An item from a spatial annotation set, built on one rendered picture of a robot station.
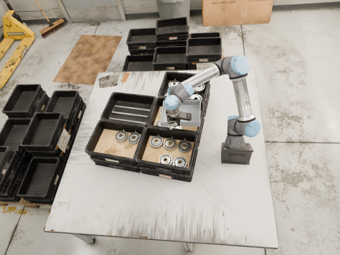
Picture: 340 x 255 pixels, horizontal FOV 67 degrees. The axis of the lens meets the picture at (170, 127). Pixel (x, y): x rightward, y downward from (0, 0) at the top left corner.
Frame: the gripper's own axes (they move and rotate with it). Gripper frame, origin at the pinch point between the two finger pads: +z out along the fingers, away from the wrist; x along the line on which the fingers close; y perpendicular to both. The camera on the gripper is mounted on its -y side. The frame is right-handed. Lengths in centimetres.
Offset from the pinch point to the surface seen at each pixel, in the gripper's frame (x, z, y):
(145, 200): 48, 27, 28
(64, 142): -14, 75, 126
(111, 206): 53, 26, 53
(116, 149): 10, 23, 52
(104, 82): -70, 55, 80
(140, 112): -24, 31, 36
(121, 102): -35, 34, 54
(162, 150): 12.5, 22.3, 15.7
